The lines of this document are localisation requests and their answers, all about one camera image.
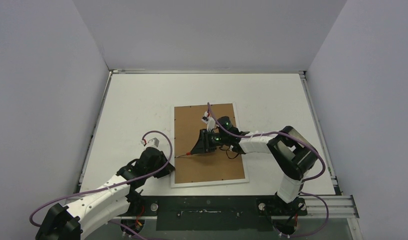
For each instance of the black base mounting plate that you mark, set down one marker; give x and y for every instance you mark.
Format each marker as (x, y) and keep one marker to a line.
(217, 213)

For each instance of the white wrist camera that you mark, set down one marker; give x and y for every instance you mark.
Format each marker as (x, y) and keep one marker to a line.
(209, 121)
(152, 143)

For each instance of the blue red screwdriver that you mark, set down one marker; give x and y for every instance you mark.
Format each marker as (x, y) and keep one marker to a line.
(185, 154)

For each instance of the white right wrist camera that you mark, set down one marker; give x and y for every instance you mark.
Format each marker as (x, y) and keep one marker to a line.
(209, 121)

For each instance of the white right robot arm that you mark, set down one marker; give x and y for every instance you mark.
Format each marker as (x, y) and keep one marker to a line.
(292, 152)

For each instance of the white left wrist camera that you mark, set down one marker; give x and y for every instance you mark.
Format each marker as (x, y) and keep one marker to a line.
(152, 143)

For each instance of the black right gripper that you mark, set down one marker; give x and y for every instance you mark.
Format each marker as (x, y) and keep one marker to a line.
(208, 141)

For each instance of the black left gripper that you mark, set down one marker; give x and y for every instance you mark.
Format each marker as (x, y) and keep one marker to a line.
(166, 172)

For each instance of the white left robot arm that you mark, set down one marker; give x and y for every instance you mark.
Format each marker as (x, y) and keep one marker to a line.
(118, 196)

